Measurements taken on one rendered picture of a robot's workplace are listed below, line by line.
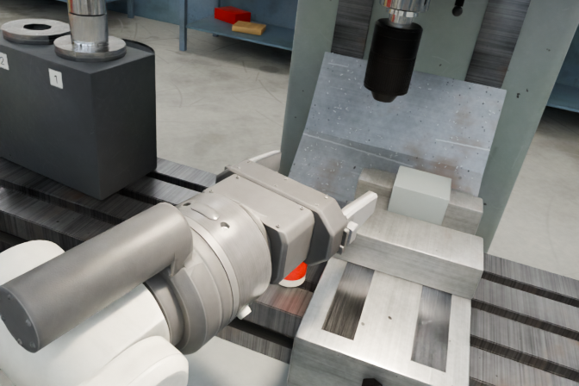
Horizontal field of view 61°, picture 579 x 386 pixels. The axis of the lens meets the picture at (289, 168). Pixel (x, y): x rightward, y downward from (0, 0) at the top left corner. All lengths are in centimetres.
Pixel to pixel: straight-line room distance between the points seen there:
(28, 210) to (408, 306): 50
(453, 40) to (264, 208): 59
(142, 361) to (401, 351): 26
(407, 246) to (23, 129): 56
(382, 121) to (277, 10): 425
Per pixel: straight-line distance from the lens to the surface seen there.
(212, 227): 32
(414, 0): 49
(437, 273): 53
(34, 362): 29
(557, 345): 66
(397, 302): 51
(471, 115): 90
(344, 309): 48
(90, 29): 70
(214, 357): 63
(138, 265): 27
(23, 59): 74
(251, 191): 39
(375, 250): 52
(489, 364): 59
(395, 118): 89
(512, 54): 90
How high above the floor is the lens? 136
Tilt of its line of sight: 29 degrees down
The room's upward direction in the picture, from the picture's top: 8 degrees clockwise
